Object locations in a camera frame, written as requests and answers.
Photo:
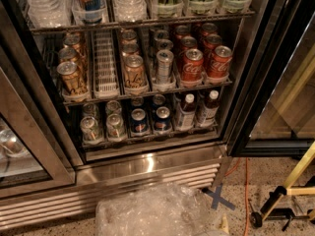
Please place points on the open glass fridge door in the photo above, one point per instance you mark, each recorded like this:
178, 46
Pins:
275, 108

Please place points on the front right pepsi can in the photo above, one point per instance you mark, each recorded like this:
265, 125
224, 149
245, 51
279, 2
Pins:
162, 119

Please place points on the pepsi can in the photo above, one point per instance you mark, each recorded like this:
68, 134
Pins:
139, 121
158, 101
137, 102
162, 119

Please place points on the front left pepsi can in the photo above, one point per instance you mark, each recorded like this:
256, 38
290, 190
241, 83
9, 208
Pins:
139, 121

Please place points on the rear right pepsi can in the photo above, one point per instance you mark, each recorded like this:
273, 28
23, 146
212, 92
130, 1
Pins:
158, 101

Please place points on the rear left pepsi can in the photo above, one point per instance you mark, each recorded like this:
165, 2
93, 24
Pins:
137, 102

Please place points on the front right coca-cola can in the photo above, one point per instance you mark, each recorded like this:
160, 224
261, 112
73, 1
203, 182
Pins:
220, 60

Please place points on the coca-cola can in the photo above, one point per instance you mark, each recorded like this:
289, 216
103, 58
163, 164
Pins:
192, 65
220, 60
180, 32
210, 43
187, 42
206, 29

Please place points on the front left coca-cola can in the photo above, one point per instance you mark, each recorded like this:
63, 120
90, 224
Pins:
192, 65

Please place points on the front left silver can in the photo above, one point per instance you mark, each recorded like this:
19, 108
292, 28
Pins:
90, 129

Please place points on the front slim silver can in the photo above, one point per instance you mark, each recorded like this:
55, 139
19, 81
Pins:
164, 66

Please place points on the slim silver can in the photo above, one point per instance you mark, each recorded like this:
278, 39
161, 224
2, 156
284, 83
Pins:
164, 44
160, 34
164, 66

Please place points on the front centre gold can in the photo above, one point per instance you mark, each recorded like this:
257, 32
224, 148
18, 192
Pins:
134, 72

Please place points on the gold can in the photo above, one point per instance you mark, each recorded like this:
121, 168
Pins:
130, 49
72, 78
128, 36
77, 41
134, 72
70, 54

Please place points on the middle right coca-cola can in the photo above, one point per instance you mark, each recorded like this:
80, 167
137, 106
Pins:
210, 43

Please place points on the middle left coca-cola can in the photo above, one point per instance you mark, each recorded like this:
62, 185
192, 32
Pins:
187, 42

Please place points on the middle slim silver can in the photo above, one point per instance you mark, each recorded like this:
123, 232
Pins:
164, 44

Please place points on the rear right coca-cola can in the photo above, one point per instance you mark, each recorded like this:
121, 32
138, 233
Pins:
206, 29

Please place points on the rear left coca-cola can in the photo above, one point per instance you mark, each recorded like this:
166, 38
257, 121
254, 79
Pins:
180, 32

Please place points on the middle centre gold can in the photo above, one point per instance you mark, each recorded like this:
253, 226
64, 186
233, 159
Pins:
130, 49

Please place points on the rear slim silver can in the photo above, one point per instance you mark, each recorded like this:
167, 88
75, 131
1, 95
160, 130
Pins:
160, 34

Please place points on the empty white can tray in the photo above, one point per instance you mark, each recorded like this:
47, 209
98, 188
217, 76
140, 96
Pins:
106, 83

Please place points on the front left gold can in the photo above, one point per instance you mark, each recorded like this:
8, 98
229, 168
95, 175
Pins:
72, 78

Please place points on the rear centre gold can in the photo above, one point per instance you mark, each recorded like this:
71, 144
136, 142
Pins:
128, 36

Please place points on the middle left gold can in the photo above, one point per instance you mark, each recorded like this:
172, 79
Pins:
70, 54

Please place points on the rear left gold can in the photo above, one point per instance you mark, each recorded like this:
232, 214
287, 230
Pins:
77, 41

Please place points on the red bull can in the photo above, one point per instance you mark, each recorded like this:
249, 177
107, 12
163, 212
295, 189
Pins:
92, 10

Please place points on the blue tape cross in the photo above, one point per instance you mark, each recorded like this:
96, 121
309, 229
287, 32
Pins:
217, 198

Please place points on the yellow wheeled stand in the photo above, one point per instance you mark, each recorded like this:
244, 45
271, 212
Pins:
270, 209

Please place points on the right white-capped bottle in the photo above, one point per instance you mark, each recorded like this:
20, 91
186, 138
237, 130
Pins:
207, 109

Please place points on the white-capped bottle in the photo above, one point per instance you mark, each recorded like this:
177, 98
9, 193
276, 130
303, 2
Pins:
185, 113
207, 109

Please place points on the left white-capped bottle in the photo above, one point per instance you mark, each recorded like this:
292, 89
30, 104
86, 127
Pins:
185, 113

